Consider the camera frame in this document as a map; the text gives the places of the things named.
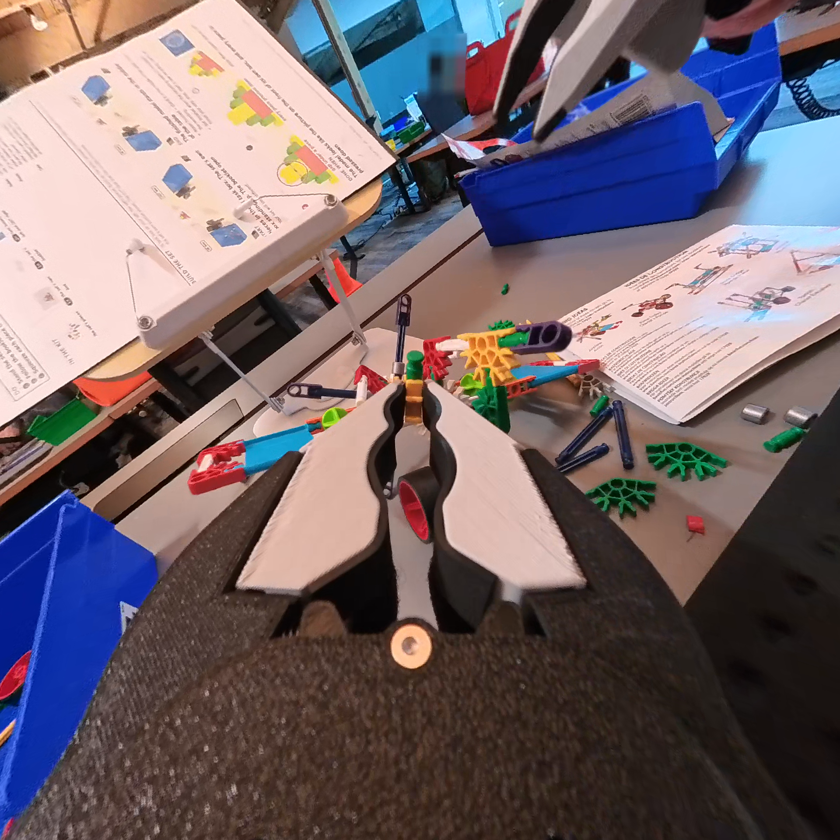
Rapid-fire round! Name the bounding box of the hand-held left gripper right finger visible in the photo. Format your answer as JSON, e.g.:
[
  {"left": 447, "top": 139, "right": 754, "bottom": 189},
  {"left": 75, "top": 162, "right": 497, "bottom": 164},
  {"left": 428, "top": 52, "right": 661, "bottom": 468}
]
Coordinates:
[{"left": 423, "top": 382, "right": 587, "bottom": 601}]

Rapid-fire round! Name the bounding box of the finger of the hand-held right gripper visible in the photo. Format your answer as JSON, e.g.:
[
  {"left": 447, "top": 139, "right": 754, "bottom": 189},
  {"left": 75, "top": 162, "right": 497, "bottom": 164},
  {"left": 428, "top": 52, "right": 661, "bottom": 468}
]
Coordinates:
[
  {"left": 492, "top": 0, "right": 588, "bottom": 135},
  {"left": 533, "top": 0, "right": 706, "bottom": 142}
]

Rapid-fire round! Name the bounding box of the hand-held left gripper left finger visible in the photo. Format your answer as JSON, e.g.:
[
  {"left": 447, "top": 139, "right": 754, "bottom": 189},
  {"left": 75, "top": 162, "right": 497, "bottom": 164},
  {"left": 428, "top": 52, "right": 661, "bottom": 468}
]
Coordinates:
[{"left": 235, "top": 382, "right": 406, "bottom": 597}]

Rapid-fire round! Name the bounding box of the colourful construction toy model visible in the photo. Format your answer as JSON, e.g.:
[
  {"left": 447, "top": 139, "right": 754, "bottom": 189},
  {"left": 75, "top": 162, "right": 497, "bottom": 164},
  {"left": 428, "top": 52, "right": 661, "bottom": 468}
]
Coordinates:
[{"left": 187, "top": 294, "right": 601, "bottom": 546}]

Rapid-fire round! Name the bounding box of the red tote bag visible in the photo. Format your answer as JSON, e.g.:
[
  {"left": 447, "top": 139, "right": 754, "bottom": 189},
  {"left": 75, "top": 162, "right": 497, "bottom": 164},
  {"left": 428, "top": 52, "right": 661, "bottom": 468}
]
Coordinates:
[{"left": 465, "top": 10, "right": 547, "bottom": 118}]

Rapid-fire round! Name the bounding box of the white paper packaging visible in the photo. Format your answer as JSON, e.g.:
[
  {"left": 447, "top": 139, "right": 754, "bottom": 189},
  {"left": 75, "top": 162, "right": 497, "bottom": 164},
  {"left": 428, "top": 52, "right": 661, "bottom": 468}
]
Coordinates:
[{"left": 535, "top": 71, "right": 735, "bottom": 157}]

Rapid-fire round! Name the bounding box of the dark blue plastic rod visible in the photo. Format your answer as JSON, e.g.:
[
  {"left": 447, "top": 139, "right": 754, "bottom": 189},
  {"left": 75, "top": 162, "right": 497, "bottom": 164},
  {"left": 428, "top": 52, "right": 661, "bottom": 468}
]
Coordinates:
[
  {"left": 558, "top": 444, "right": 611, "bottom": 475},
  {"left": 612, "top": 400, "right": 635, "bottom": 471},
  {"left": 554, "top": 407, "right": 614, "bottom": 465}
]

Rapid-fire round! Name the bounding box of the large green fan connector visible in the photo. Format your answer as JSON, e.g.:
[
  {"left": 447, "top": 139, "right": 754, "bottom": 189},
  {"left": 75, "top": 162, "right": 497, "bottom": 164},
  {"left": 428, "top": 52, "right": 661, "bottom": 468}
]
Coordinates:
[
  {"left": 645, "top": 441, "right": 728, "bottom": 483},
  {"left": 584, "top": 478, "right": 657, "bottom": 521}
]

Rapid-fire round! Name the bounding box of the red white wrapper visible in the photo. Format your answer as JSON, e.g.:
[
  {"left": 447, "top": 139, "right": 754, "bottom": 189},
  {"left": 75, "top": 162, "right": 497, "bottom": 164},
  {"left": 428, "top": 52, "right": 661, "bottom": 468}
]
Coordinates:
[{"left": 443, "top": 133, "right": 526, "bottom": 168}]

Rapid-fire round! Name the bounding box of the orange storage bin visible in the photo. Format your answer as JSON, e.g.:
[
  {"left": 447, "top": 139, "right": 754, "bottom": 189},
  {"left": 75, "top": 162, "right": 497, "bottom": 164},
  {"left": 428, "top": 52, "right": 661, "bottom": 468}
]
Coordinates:
[{"left": 72, "top": 371, "right": 155, "bottom": 408}]

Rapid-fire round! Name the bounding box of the small orange cone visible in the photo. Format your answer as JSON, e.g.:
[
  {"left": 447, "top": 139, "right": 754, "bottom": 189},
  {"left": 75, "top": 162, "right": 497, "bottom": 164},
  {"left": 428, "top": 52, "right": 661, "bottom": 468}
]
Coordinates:
[{"left": 323, "top": 256, "right": 363, "bottom": 305}]

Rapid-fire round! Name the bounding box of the blue plastic bin with tag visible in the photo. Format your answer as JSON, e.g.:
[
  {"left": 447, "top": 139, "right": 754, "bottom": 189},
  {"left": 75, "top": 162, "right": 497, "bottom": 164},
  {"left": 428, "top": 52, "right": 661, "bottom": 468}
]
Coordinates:
[{"left": 0, "top": 489, "right": 160, "bottom": 821}]

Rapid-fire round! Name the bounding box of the white document stand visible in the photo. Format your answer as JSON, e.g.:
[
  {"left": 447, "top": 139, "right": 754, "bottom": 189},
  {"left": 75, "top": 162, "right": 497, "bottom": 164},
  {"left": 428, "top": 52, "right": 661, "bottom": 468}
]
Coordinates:
[{"left": 85, "top": 177, "right": 395, "bottom": 434}]

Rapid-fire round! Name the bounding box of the building ideas booklet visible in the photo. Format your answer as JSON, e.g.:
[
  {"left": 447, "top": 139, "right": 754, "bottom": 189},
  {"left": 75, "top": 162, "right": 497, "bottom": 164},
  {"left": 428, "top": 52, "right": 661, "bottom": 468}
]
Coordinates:
[{"left": 570, "top": 223, "right": 840, "bottom": 425}]

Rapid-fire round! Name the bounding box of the green storage bin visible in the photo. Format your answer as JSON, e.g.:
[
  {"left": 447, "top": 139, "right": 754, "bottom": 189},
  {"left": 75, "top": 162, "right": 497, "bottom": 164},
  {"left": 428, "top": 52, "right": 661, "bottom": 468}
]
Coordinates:
[{"left": 26, "top": 397, "right": 99, "bottom": 447}]

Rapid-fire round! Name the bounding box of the black dotted rubber mat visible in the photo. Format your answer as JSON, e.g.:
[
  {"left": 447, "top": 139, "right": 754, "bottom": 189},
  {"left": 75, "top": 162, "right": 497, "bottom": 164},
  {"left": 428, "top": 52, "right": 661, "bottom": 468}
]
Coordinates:
[{"left": 682, "top": 387, "right": 840, "bottom": 840}]

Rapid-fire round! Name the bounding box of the black wheel with red hub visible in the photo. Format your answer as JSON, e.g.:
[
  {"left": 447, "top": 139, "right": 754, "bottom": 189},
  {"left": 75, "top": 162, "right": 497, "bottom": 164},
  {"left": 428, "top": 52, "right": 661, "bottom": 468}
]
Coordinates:
[{"left": 0, "top": 650, "right": 32, "bottom": 703}]

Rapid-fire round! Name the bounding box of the white printed instruction sheet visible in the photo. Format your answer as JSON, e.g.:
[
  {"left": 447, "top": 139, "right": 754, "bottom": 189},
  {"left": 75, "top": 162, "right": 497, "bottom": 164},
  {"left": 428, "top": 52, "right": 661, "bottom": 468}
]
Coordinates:
[{"left": 0, "top": 0, "right": 396, "bottom": 427}]

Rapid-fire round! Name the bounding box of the black coiled cable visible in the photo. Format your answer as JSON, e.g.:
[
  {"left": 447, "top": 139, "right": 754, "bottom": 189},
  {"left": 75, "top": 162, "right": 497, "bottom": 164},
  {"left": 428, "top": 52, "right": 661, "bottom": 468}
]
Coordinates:
[{"left": 784, "top": 69, "right": 840, "bottom": 122}]

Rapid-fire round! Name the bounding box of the table cable hatch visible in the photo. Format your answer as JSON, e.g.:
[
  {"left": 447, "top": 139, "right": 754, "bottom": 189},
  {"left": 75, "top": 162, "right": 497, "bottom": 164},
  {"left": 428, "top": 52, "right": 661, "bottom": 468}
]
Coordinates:
[{"left": 92, "top": 397, "right": 245, "bottom": 522}]

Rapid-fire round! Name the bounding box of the white metal post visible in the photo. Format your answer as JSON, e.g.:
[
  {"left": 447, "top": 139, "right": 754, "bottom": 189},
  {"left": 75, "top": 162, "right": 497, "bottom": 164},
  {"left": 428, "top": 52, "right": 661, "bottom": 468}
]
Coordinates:
[{"left": 315, "top": 0, "right": 385, "bottom": 135}]

